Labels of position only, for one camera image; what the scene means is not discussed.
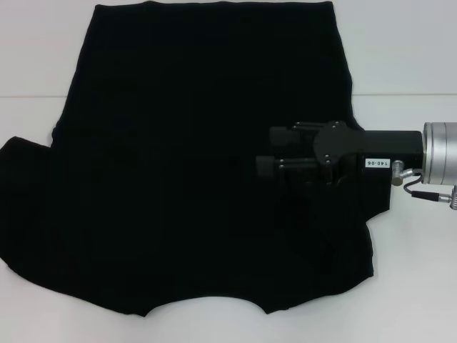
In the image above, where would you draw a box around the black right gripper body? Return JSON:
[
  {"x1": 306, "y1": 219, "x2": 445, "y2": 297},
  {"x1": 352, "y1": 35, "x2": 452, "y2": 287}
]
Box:
[{"x1": 311, "y1": 120, "x2": 425, "y2": 187}]

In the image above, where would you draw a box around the black t-shirt with FREE print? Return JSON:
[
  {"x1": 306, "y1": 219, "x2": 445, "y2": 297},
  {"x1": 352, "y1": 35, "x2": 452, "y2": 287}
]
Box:
[{"x1": 0, "y1": 1, "x2": 392, "y2": 317}]

